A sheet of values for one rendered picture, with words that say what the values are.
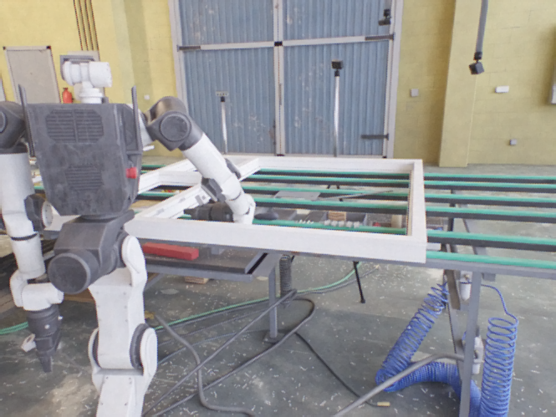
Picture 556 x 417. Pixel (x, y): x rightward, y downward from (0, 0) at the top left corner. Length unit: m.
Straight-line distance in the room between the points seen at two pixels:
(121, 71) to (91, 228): 7.96
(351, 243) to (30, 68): 9.90
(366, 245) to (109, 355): 0.89
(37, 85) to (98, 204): 9.65
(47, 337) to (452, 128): 6.76
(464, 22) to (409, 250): 6.32
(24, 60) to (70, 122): 9.80
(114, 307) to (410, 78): 6.96
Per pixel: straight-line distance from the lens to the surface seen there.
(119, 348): 1.55
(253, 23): 8.39
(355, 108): 7.95
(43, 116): 1.23
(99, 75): 1.38
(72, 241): 1.33
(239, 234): 1.56
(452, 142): 7.64
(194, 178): 2.55
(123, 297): 1.49
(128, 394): 1.61
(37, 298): 1.58
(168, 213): 1.94
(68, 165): 1.24
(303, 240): 1.50
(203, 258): 2.22
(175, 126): 1.28
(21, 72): 11.10
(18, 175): 1.43
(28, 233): 1.48
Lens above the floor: 1.42
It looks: 17 degrees down
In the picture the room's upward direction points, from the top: 2 degrees counter-clockwise
